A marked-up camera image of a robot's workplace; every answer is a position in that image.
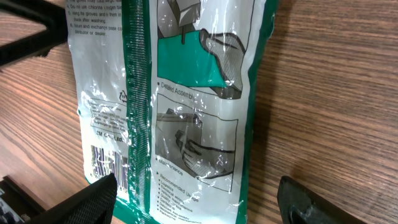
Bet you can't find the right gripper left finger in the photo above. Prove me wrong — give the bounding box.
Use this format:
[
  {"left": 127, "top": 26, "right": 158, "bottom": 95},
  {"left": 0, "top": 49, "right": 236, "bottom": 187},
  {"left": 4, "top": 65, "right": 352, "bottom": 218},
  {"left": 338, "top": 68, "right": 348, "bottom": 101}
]
[{"left": 27, "top": 174, "right": 118, "bottom": 224}]

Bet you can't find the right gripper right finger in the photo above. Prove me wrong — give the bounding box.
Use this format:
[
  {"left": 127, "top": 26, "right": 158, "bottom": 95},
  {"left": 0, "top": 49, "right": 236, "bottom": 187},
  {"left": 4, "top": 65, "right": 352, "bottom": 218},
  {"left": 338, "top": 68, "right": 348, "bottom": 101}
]
[{"left": 277, "top": 176, "right": 366, "bottom": 224}]

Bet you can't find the green foil packet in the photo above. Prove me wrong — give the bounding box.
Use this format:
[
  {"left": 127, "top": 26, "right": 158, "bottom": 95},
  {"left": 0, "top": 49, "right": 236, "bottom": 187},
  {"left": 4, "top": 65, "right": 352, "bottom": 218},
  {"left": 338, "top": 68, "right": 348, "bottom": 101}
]
[{"left": 65, "top": 0, "right": 278, "bottom": 224}]

